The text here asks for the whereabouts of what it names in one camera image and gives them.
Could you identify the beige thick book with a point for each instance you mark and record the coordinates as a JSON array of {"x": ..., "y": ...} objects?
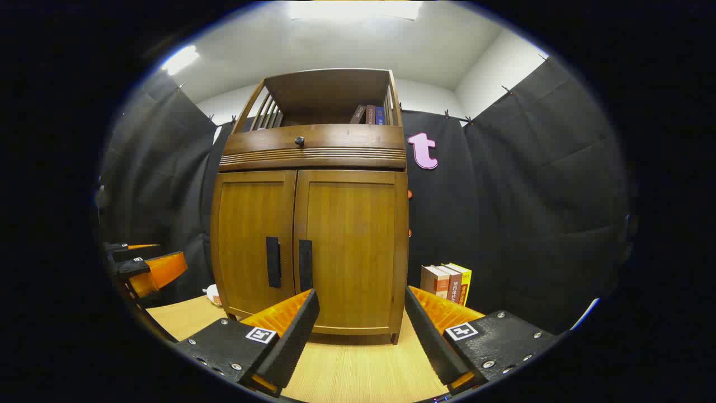
[{"x": 432, "y": 281}]

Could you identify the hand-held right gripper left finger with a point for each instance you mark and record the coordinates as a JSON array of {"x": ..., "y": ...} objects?
[{"x": 299, "y": 324}]

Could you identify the reddish brown book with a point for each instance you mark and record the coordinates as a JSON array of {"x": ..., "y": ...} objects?
[{"x": 370, "y": 115}]

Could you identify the blue book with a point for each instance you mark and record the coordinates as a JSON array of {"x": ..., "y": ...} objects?
[{"x": 380, "y": 116}]

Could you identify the small ceiling light panel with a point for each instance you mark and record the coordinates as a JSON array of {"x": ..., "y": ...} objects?
[{"x": 180, "y": 59}]

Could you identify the large ceiling light panel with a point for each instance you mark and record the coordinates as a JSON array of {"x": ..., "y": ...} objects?
[{"x": 355, "y": 9}]

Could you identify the wooden double-door shoe cabinet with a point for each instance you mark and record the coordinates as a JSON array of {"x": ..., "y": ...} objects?
[{"x": 313, "y": 154}]

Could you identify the white crumpled bag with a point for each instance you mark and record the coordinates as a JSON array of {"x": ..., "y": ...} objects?
[{"x": 213, "y": 295}]

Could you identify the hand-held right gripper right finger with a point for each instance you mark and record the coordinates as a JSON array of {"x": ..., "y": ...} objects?
[{"x": 428, "y": 336}]

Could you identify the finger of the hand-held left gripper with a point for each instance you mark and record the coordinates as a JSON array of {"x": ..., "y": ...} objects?
[
  {"x": 131, "y": 251},
  {"x": 162, "y": 271}
]

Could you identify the wooden cabinet door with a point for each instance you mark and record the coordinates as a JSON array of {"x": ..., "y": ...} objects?
[
  {"x": 352, "y": 240},
  {"x": 246, "y": 235}
]

